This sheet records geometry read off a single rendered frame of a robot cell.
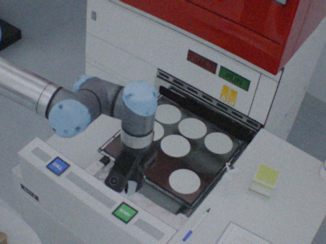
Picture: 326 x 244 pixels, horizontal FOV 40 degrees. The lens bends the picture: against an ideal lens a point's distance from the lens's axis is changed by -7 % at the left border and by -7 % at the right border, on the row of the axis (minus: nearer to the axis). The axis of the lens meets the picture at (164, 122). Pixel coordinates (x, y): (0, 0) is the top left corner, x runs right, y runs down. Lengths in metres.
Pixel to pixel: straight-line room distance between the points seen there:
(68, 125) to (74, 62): 2.45
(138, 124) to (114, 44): 0.87
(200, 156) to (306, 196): 0.39
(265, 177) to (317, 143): 1.76
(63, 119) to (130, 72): 0.99
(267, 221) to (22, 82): 0.82
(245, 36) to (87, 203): 0.68
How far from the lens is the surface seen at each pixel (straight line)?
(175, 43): 1.69
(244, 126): 1.70
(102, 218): 1.37
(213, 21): 1.49
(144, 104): 1.02
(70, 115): 0.93
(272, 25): 1.40
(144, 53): 1.81
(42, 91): 0.98
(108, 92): 1.06
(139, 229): 1.34
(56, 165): 1.47
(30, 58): 3.45
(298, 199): 1.51
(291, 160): 1.61
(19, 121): 2.98
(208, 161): 1.61
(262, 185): 1.43
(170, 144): 1.63
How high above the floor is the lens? 2.09
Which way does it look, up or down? 45 degrees down
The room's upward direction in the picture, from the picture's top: 9 degrees clockwise
